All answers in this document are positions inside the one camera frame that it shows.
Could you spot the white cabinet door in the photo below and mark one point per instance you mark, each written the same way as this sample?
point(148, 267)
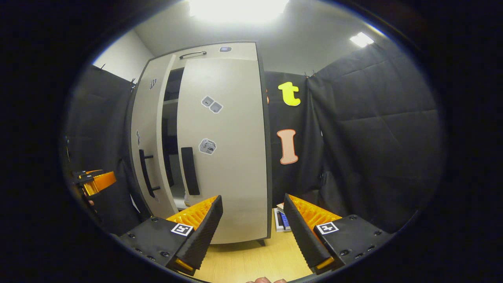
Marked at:
point(232, 177)
point(149, 118)

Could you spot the black backdrop cloth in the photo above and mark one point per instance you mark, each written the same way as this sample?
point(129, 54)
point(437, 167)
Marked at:
point(102, 125)
point(373, 137)

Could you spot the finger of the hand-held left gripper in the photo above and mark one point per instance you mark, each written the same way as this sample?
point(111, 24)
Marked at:
point(103, 181)
point(93, 171)

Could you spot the white shoe cabinet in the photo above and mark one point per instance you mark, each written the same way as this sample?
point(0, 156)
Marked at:
point(220, 49)

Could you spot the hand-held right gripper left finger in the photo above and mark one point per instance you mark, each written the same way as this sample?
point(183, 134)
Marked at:
point(200, 232)

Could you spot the ceiling light panel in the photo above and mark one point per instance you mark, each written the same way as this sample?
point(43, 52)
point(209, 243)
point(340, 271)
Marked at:
point(361, 39)
point(237, 10)

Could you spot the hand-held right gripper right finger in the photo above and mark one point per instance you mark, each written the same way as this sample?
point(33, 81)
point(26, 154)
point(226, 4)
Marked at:
point(302, 232)

